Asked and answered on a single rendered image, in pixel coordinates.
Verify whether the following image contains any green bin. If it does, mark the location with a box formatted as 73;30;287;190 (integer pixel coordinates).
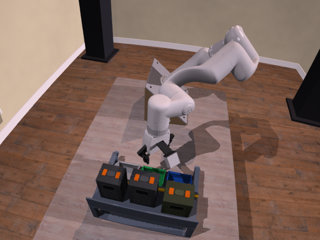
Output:
141;166;166;186

